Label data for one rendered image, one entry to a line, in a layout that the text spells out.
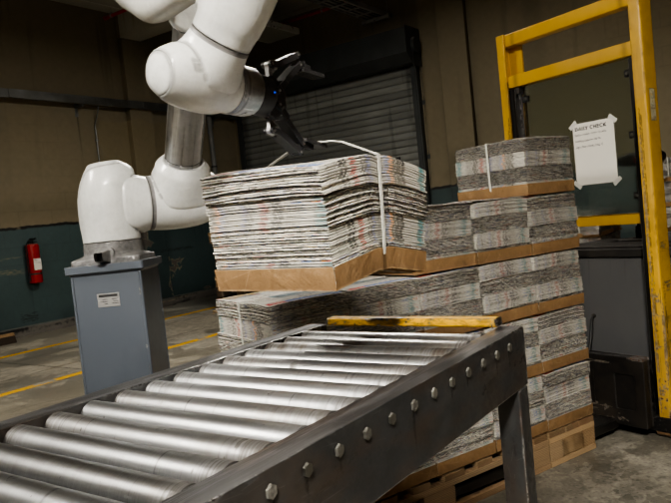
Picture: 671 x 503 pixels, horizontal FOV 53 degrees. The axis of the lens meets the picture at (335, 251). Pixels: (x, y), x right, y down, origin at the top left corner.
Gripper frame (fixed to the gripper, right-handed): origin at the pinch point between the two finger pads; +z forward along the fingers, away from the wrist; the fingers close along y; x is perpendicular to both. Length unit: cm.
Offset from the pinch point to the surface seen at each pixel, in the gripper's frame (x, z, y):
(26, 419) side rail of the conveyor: -17, -55, 53
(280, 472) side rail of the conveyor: 34, -55, 53
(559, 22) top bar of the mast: -8, 194, -68
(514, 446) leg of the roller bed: 32, 19, 70
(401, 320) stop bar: 7, 20, 45
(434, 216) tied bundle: -24, 99, 19
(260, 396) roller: 11, -33, 51
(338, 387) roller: 22, -26, 50
